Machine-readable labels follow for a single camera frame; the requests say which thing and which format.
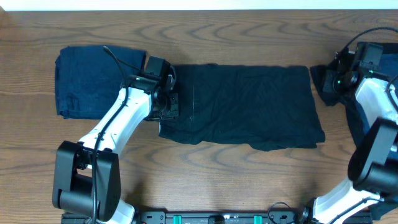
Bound folded navy blue garment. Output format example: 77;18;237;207
54;45;147;120

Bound left black camera cable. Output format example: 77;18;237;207
91;45;147;224

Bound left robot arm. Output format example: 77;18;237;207
52;56;178;223

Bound black shorts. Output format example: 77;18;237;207
159;64;325;151

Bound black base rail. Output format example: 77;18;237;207
60;211;373;224

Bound dark clothes pile right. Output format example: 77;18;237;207
309;41;398;220

